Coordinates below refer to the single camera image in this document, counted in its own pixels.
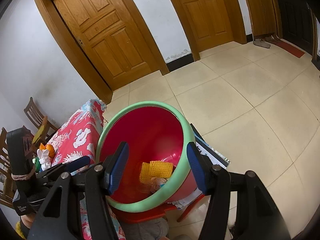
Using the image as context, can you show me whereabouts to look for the red bin green rim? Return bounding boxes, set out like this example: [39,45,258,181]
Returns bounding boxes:
[95,101,197,213]

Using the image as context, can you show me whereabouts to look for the yellow foam fruit net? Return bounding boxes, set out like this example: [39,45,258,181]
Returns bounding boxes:
[139,160,174,184]

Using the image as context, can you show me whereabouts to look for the papers under bin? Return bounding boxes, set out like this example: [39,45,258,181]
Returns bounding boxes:
[173,125,230,210]

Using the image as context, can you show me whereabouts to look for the right wooden door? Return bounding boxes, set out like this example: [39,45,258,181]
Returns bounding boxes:
[171,0,247,61]

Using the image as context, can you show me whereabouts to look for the red floral tablecloth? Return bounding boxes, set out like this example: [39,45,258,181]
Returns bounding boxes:
[46,99,126,240]

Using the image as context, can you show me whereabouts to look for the far chair yellow cushion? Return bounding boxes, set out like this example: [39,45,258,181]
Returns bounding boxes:
[24,97,58,147]

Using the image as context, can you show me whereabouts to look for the orange cloth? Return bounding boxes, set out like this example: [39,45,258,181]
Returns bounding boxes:
[39,143,55,158]

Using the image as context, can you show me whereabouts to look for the grey shoes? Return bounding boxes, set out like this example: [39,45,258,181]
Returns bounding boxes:
[253,35,281,49]

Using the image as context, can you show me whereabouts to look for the white sock bundle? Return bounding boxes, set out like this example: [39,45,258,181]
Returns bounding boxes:
[37,149,52,171]

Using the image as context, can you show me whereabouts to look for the left wooden door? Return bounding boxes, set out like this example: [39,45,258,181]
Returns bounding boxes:
[35,0,169,103]

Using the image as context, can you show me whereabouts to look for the wooden door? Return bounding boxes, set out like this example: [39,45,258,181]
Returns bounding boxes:
[35,0,169,103]
[171,0,247,61]

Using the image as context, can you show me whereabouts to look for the green toy pepper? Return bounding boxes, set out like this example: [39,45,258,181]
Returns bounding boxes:
[32,157,41,173]

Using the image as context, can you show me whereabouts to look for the near wooden chair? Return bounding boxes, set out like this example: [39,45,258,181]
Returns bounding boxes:
[0,127,17,209]

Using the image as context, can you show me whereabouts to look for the cream wrapper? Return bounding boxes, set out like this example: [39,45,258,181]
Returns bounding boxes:
[150,177,167,193]

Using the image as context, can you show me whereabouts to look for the red doormat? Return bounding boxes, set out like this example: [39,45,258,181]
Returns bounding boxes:
[275,41,305,58]

